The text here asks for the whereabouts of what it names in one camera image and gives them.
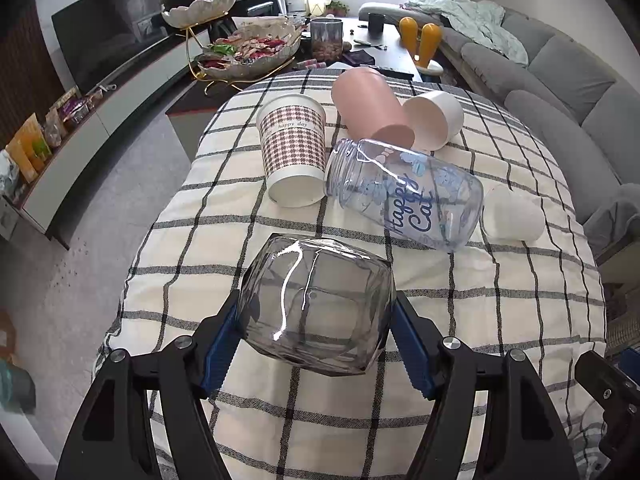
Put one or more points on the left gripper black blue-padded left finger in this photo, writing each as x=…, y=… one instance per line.
x=111, y=436

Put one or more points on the smoky grey square glass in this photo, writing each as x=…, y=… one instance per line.
x=317, y=303

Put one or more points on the small white paper cup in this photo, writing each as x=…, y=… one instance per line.
x=511, y=216

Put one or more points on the white cup pink inside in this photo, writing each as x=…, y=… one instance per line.
x=435, y=118

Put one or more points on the houndstooth paper cup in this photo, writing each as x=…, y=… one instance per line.
x=291, y=136

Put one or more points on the pink plastic cup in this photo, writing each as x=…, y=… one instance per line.
x=370, y=109

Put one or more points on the checked white tablecloth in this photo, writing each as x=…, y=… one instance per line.
x=275, y=421

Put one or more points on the clear Happy Cat glass jar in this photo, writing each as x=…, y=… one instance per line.
x=412, y=194

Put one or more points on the grey sectional sofa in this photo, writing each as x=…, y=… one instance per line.
x=586, y=114

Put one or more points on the orange snack bag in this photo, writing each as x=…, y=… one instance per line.
x=29, y=149

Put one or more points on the white TV cabinet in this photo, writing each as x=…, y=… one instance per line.
x=46, y=195

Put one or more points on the black remote control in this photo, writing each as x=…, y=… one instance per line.
x=388, y=72

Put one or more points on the light green blanket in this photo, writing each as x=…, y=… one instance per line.
x=481, y=21

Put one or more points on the black flat television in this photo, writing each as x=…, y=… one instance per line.
x=98, y=36

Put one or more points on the dark purple wallet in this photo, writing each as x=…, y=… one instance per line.
x=357, y=58

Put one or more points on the black coffee table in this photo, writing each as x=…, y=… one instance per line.
x=193, y=111

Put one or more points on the lower white snack bowl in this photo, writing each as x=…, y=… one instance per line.
x=256, y=48

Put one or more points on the white snack bowl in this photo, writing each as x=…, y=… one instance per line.
x=256, y=48
x=199, y=12

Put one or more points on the upper white snack bowl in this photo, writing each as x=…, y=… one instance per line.
x=199, y=12

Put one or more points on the black mug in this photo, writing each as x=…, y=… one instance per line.
x=376, y=24

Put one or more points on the glass jar of nuts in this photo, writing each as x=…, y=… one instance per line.
x=326, y=35

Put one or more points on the potted green plant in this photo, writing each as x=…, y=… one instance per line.
x=336, y=8

